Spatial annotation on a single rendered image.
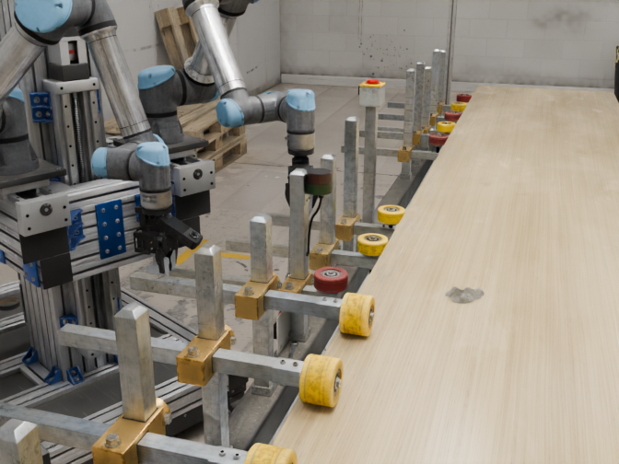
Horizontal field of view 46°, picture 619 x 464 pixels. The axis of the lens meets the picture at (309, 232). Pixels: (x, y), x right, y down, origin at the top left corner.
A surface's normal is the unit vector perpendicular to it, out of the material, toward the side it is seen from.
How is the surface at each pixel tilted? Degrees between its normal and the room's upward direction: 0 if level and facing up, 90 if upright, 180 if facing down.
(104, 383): 0
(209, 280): 90
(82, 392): 0
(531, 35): 90
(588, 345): 0
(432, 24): 90
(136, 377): 90
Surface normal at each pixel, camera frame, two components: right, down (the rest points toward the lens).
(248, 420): 0.00, -0.94
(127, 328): -0.30, 0.34
